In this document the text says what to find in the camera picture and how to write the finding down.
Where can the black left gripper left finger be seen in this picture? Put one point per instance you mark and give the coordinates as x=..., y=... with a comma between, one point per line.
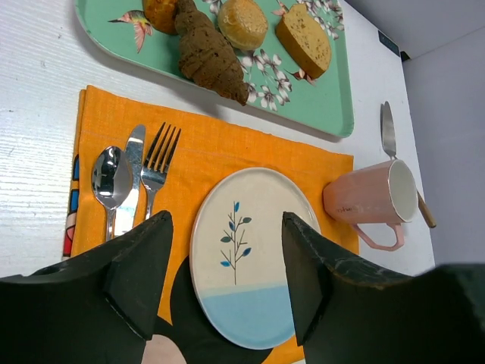
x=97, y=307

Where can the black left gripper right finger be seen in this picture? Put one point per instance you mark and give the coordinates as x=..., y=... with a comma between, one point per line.
x=347, y=309

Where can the silver table knife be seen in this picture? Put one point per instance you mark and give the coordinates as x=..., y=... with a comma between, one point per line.
x=125, y=213

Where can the white and blue ceramic plate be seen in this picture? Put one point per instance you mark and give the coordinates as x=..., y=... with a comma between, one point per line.
x=236, y=256

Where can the pink ceramic mug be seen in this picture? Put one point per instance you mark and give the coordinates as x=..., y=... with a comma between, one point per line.
x=384, y=193

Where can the silver spoon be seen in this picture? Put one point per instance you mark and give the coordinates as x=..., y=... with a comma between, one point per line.
x=110, y=175

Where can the silver fork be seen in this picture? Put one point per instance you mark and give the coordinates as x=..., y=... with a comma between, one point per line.
x=157, y=163

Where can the orange cloth placemat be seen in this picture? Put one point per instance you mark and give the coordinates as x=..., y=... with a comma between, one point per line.
x=208, y=151

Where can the brown chocolate croissant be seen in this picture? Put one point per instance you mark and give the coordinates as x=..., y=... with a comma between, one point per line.
x=206, y=57

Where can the yellow cake slice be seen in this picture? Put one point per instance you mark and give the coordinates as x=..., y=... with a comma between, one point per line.
x=305, y=41

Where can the orange muffin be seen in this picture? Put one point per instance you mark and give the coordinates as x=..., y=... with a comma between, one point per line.
x=161, y=14

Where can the round golden bun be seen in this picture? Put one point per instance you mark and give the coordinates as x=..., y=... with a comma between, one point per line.
x=243, y=24

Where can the wooden handled butter knife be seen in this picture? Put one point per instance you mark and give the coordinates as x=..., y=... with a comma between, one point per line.
x=388, y=139

